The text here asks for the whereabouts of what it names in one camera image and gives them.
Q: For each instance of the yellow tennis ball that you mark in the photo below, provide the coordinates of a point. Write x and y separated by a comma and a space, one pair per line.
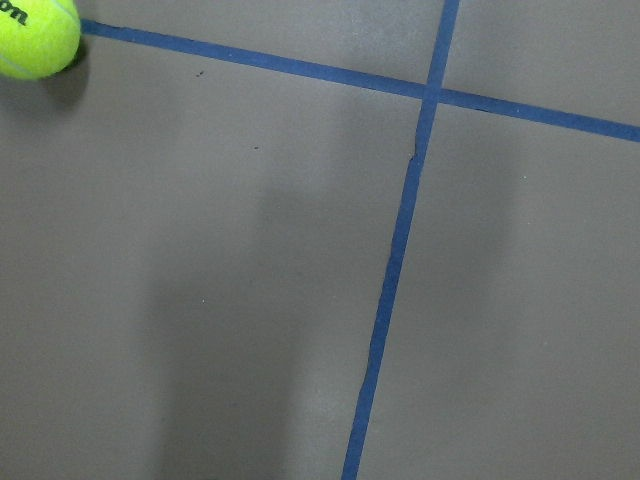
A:
39, 38

